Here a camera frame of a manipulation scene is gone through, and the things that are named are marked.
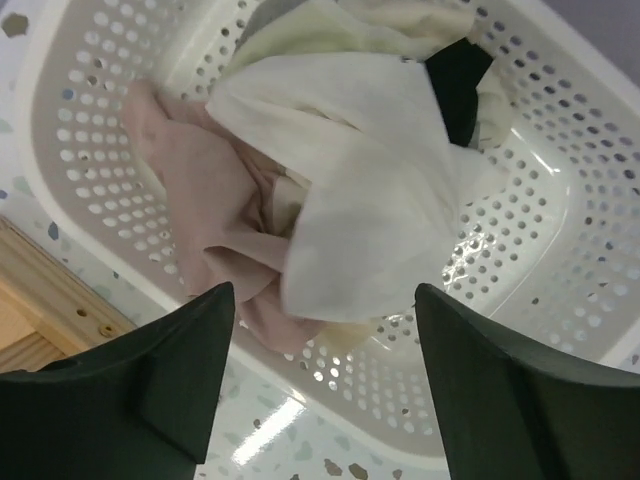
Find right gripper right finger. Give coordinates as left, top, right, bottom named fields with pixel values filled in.
left=415, top=284, right=639, bottom=479

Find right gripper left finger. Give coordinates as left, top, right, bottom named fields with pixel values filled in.
left=1, top=283, right=235, bottom=479

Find white underwear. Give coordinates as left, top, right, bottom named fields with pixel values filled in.
left=207, top=53, right=504, bottom=322

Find wooden hanging rack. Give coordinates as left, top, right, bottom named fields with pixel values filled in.
left=1, top=218, right=135, bottom=373

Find clothes in basket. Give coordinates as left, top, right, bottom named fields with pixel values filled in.
left=121, top=1, right=512, bottom=354

